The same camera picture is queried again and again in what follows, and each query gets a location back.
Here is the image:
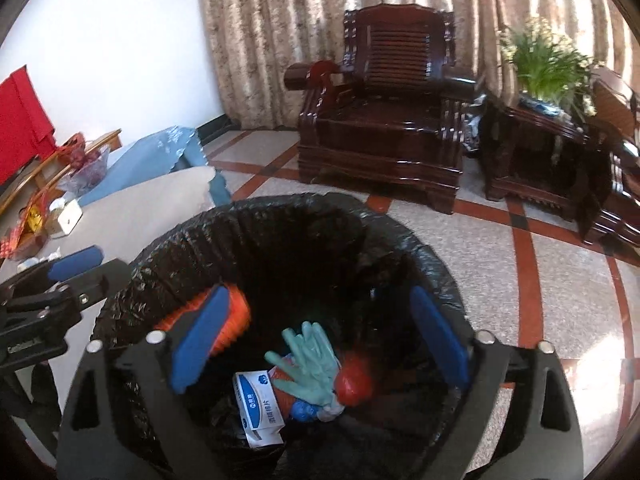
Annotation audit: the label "patterned tissue box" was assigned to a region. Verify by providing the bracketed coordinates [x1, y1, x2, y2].
[47, 197, 83, 238]

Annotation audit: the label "woven snack basket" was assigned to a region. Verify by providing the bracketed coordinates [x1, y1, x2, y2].
[0, 225, 51, 262]

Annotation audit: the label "dark wooden slatted armchair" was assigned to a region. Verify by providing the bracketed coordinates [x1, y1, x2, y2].
[284, 4, 478, 216]

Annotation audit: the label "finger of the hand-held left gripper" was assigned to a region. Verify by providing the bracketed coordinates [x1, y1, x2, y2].
[55, 258, 133, 312]
[47, 245, 106, 283]

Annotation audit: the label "trash bin with black bag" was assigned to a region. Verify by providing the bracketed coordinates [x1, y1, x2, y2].
[92, 192, 476, 480]

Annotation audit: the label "red woven basket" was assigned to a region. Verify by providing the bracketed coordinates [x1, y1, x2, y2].
[59, 132, 87, 166]

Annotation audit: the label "blue plastic glove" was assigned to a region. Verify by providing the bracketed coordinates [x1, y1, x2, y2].
[290, 399, 322, 422]

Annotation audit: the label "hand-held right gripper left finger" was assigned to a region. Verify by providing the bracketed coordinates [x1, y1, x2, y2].
[56, 284, 232, 480]

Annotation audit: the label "red plastic bag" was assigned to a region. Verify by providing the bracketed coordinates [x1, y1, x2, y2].
[335, 350, 376, 407]

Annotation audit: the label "dark wooden side table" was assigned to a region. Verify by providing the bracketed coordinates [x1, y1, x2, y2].
[480, 92, 608, 222]

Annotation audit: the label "white and blue box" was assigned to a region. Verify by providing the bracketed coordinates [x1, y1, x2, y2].
[233, 367, 286, 448]

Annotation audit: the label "pile of red snack packets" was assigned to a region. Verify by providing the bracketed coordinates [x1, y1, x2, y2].
[0, 200, 51, 256]

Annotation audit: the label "potted green flowering plant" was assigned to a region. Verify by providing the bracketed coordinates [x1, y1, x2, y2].
[500, 16, 601, 117]

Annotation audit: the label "grey tablecloth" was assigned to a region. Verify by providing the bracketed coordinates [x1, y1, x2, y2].
[0, 166, 216, 461]

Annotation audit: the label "red cloth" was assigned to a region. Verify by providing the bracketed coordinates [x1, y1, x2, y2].
[0, 65, 57, 186]

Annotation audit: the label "green rubber gloves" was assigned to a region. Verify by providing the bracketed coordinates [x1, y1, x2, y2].
[265, 321, 343, 406]

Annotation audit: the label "orange corrugated paper piece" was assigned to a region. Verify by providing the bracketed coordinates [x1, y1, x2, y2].
[162, 282, 251, 356]

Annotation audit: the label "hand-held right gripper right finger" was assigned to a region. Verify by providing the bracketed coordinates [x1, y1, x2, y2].
[410, 285, 585, 480]

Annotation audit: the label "glass fruit bowl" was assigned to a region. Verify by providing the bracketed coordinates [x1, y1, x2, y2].
[57, 145, 111, 196]

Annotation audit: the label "blue embroidered cloth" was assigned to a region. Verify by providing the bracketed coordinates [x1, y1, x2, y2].
[92, 126, 232, 208]

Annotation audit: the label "beige floral curtain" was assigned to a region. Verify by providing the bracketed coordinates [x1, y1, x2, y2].
[185, 0, 640, 133]

